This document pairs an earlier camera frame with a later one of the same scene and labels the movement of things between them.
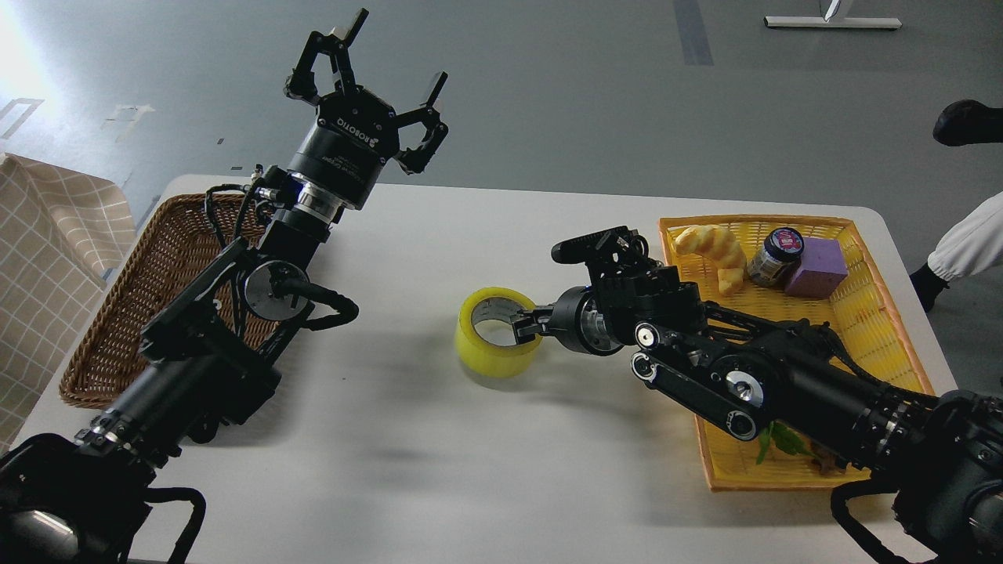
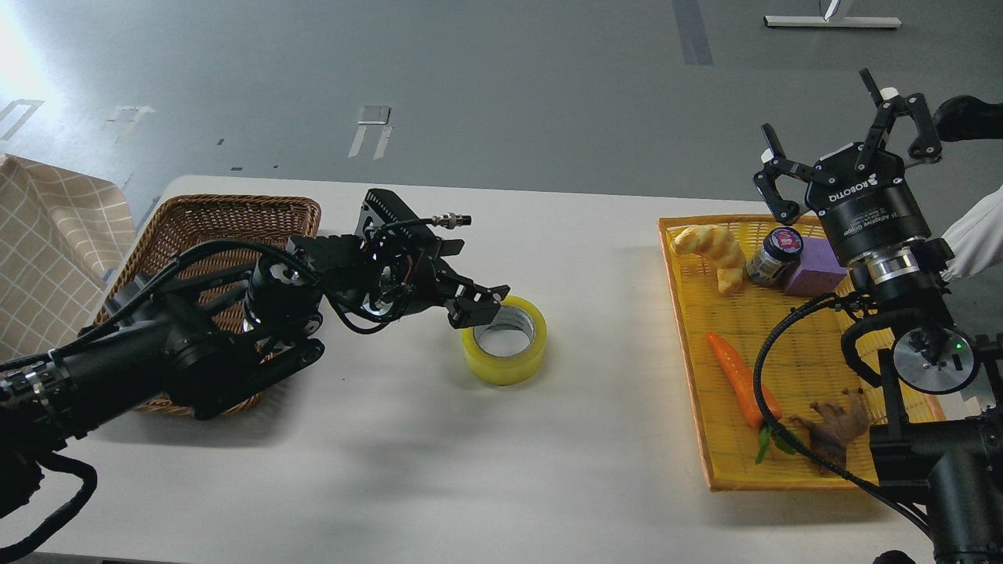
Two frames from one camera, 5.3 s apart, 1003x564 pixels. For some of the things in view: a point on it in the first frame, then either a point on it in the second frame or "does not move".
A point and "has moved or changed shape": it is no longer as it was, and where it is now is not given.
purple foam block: x=821 y=268 does not move
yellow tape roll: x=488 y=359 has moved or changed shape
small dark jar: x=779 y=258 does not move
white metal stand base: x=820 y=22 does not move
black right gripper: x=580 y=319 -> x=872 y=206
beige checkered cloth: x=59 y=229 does not move
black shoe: x=968 y=121 does not move
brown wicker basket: x=175 y=240 does not move
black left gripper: x=355 y=132 -> x=412 y=281
